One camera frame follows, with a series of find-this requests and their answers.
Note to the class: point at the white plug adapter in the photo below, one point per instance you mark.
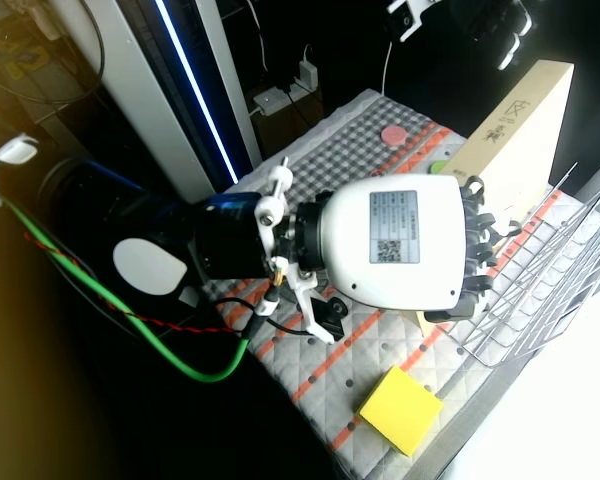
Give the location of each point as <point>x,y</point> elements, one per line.
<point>308,75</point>

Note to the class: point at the white pillar with blue light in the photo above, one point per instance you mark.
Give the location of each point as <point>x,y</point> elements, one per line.
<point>145,90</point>

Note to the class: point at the beige cardboard box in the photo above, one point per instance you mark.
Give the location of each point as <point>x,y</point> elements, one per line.
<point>520,150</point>

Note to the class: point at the green toy sandwich cookie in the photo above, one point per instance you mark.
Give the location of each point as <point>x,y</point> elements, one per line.
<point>438,167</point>

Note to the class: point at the yellow foam block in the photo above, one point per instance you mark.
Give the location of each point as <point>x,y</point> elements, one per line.
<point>401,411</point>

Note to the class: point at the pink toy sandwich cookie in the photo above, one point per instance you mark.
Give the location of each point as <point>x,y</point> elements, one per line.
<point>394,135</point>

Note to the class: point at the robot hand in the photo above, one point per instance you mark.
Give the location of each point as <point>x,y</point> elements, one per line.
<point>511,45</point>
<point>395,280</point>

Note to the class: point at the white power strip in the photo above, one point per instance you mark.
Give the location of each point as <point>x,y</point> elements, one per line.
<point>275,100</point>

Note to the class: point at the grey quilt with bear print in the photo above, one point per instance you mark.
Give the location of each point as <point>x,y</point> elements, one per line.
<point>350,360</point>

